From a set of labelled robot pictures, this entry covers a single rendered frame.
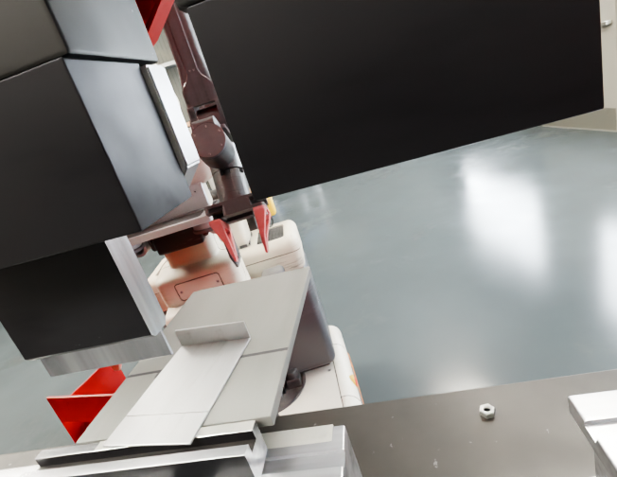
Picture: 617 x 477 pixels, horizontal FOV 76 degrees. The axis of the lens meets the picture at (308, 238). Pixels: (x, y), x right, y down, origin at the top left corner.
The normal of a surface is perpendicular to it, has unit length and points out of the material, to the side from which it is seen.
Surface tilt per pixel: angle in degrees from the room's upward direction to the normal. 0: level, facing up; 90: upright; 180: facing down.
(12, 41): 90
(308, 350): 90
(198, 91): 90
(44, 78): 90
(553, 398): 0
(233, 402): 0
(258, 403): 0
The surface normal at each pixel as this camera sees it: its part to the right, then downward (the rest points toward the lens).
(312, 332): 0.07, 0.32
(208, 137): -0.06, -0.13
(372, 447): -0.29, -0.90
